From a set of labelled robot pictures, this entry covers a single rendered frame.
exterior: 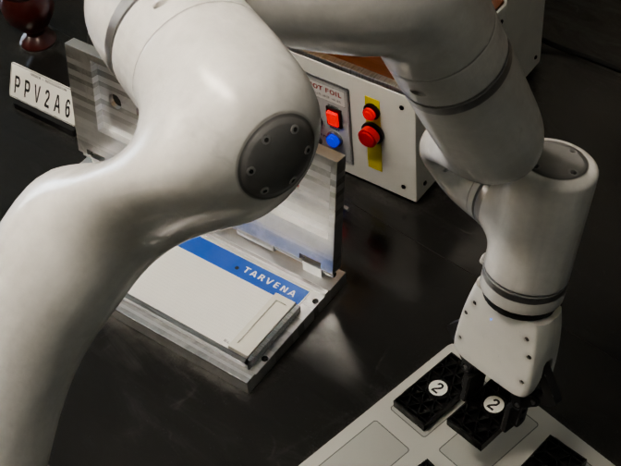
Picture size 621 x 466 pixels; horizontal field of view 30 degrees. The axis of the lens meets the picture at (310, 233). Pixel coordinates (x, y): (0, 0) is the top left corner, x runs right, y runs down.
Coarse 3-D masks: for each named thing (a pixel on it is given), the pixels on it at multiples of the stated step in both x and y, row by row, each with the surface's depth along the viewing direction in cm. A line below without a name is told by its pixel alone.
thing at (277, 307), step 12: (276, 300) 144; (288, 300) 143; (264, 312) 142; (276, 312) 143; (288, 312) 143; (252, 324) 141; (264, 324) 141; (276, 324) 141; (240, 336) 140; (252, 336) 140; (264, 336) 140; (228, 348) 140; (240, 348) 139; (252, 348) 139
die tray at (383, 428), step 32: (448, 352) 139; (384, 416) 134; (448, 416) 133; (544, 416) 132; (320, 448) 131; (352, 448) 131; (384, 448) 131; (416, 448) 130; (448, 448) 130; (512, 448) 129; (576, 448) 129
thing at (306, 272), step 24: (216, 240) 153; (240, 240) 153; (264, 264) 149; (288, 264) 149; (312, 264) 147; (312, 288) 146; (336, 288) 147; (120, 312) 146; (312, 312) 144; (168, 336) 142; (288, 336) 141; (192, 360) 142; (216, 360) 139; (240, 384) 138
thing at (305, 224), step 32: (96, 64) 153; (96, 96) 156; (128, 96) 152; (96, 128) 159; (128, 128) 156; (320, 160) 135; (320, 192) 140; (256, 224) 148; (288, 224) 145; (320, 224) 143; (320, 256) 144
